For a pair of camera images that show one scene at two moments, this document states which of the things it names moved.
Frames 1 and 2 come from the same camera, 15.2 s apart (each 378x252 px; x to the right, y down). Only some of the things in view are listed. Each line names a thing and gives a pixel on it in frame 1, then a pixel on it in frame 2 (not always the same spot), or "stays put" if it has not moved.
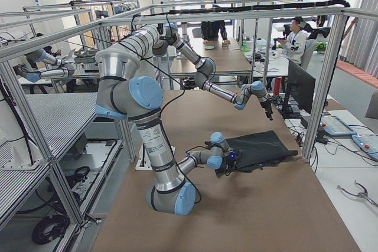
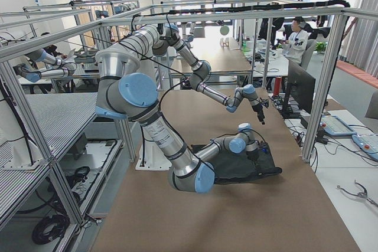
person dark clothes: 209,30 → 273,23
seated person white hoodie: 294,42 stays put
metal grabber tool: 364,194 stays put
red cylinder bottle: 277,85 stays put
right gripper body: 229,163 → 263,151
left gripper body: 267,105 → 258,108
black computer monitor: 302,87 stays put
